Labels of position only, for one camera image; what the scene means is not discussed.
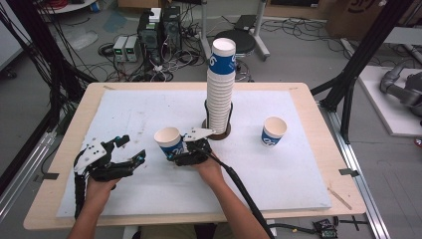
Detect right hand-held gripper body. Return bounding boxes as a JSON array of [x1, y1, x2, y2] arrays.
[[173, 127, 217, 167]]

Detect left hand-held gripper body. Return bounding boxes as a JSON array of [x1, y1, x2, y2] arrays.
[[73, 136, 137, 182]]

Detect blue label paper cup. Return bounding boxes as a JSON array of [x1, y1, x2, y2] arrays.
[[152, 126, 187, 161], [260, 116, 289, 148]]

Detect dark metal cup holder stand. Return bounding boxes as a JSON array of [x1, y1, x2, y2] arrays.
[[201, 99, 234, 141]]

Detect stack of white paper cups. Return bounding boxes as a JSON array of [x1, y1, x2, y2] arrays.
[[205, 37, 238, 134]]

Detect person's right hand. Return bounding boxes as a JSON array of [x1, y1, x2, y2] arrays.
[[191, 154, 227, 189]]

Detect person's left hand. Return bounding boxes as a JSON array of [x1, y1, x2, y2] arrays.
[[85, 176, 121, 209]]

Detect black tape strip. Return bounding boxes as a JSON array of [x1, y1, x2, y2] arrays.
[[34, 171, 61, 182], [337, 167, 360, 178]]

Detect person's khaki trousers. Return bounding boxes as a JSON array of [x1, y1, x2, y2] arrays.
[[138, 223, 234, 239]]

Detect grey power supply unit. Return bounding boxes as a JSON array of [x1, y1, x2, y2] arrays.
[[124, 35, 139, 63], [111, 35, 128, 63]]

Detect white foam mat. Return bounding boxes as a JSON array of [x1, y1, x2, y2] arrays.
[[55, 89, 333, 219]]

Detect black computer tower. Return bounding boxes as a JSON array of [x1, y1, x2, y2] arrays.
[[161, 5, 183, 51], [136, 11, 164, 63]]

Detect round black stool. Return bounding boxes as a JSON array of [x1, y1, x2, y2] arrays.
[[214, 29, 257, 55]]

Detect small white box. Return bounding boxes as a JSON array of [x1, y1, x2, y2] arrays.
[[148, 7, 163, 24]]

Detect flat black case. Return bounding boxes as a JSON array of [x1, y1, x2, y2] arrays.
[[233, 14, 259, 32]]

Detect black electronics board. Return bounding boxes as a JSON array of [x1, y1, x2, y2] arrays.
[[313, 218, 338, 239]]

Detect thin wooden stick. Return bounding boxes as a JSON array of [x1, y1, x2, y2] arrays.
[[326, 186, 353, 211]]

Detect brown cardboard box black print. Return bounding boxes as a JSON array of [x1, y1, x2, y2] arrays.
[[325, 0, 390, 42]]

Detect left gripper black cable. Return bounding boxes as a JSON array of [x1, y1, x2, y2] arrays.
[[73, 150, 88, 221]]

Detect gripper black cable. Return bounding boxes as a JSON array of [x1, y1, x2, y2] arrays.
[[73, 150, 88, 221], [208, 150, 277, 239]]

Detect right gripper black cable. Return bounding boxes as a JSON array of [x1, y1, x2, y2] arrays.
[[208, 150, 277, 239]]

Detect tangle of floor cables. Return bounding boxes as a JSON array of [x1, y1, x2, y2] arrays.
[[96, 41, 202, 83]]

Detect black metal frame post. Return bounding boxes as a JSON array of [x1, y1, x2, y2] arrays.
[[5, 0, 100, 108], [311, 0, 416, 144]]

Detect aluminium floor rail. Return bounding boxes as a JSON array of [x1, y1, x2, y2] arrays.
[[317, 102, 391, 239]]

